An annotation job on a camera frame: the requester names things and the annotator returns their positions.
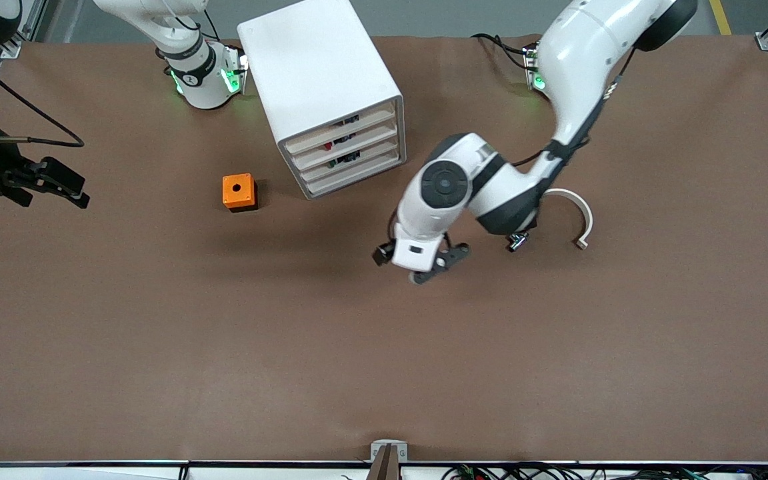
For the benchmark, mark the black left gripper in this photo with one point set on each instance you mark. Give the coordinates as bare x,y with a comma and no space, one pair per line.
380,254

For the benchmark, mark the white plastic drawer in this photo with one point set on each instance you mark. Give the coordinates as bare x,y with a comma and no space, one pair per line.
344,178
317,154
317,138
317,170

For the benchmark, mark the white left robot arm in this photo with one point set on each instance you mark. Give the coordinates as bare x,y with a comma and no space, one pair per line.
577,53

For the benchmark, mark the white drawer cabinet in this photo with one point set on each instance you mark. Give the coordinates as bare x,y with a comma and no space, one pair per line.
317,60

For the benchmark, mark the brown table mat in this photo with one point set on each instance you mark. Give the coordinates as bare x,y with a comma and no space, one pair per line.
384,366

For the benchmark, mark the red black small part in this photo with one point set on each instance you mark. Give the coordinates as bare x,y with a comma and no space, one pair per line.
342,140

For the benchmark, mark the small silver connector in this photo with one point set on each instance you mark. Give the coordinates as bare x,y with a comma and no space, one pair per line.
517,242

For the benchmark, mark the dark small part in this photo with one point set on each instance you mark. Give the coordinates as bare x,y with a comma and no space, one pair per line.
349,120

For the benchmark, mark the orange box with hole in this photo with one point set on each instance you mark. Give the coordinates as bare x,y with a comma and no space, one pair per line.
240,196

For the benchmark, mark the grey metal mount bracket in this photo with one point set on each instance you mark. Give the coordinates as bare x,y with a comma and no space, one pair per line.
388,456

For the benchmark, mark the white curved bracket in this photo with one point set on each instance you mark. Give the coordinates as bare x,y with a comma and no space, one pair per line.
584,213

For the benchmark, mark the white table edge rail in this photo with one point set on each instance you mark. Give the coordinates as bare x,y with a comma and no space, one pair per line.
90,466

